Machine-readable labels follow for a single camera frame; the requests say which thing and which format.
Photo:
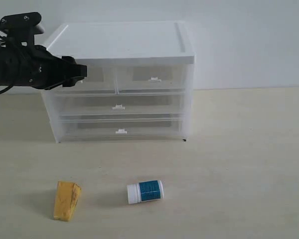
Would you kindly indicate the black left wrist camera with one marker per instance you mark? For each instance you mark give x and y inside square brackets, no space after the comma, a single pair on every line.
[22,27]

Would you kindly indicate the yellow wedge sponge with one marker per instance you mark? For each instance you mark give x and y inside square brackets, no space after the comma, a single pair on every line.
[67,195]

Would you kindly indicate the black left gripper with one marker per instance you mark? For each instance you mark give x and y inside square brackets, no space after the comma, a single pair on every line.
[39,69]

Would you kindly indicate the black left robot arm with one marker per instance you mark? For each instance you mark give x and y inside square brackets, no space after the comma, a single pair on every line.
[8,64]

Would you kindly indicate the white plastic drawer cabinet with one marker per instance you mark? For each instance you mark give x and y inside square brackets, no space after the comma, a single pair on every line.
[123,44]

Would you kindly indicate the white bottle blue label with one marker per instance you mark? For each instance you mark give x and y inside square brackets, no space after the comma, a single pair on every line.
[145,191]

